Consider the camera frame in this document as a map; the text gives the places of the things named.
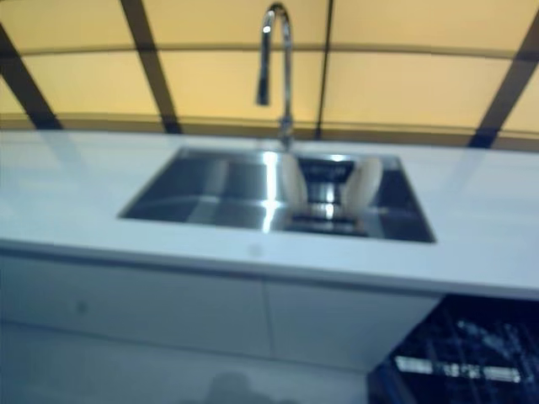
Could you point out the cream ceramic plate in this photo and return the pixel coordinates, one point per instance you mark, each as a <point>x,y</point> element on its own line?
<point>364,185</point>
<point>293,185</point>

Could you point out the dishwasher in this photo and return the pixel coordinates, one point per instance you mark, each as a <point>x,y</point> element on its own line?
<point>463,357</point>

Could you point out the black dish rack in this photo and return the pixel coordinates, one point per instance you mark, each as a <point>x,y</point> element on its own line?
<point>324,219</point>

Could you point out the stainless steel sink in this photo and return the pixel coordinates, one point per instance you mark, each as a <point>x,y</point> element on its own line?
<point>202,198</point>

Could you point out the chrome gooseneck faucet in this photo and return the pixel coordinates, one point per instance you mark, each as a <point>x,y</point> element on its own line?
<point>288,63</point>

